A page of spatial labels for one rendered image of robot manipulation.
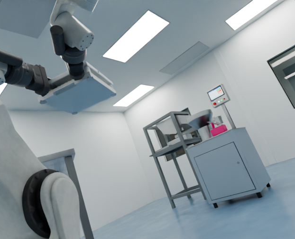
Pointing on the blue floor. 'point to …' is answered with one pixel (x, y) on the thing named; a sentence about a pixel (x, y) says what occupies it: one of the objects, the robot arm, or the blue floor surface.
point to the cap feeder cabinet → (228, 166)
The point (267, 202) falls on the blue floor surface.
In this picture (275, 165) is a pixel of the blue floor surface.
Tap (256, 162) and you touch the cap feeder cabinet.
